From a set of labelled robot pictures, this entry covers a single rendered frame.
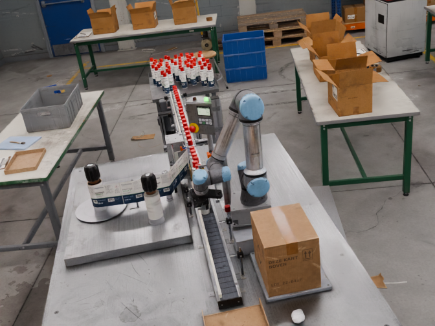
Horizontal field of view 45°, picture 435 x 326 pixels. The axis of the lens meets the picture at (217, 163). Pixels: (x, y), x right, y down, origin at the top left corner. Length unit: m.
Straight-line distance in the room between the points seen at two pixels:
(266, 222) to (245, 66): 5.47
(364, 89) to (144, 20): 4.78
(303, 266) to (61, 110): 3.00
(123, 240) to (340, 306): 1.19
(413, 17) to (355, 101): 3.98
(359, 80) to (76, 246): 2.46
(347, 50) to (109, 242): 2.96
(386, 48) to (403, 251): 4.48
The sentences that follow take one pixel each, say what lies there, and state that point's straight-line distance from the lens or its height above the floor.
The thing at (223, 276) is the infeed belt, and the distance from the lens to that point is 2.53.
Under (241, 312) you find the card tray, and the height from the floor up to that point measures 0.83.
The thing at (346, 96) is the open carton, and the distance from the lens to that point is 4.28.
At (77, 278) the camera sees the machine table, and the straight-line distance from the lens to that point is 2.83.
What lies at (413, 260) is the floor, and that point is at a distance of 4.06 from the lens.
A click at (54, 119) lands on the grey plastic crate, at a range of 4.85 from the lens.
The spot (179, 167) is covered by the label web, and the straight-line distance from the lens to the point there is 3.25.
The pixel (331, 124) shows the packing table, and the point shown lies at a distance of 4.33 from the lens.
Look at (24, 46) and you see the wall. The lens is 11.34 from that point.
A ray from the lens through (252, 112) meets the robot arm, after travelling 2.54.
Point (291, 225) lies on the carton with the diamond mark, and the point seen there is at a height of 1.12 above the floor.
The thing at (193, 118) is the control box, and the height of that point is 1.38.
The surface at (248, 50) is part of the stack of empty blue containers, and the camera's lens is 7.68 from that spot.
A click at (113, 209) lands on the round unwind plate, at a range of 3.19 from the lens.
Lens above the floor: 2.46
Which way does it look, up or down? 27 degrees down
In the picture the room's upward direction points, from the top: 8 degrees counter-clockwise
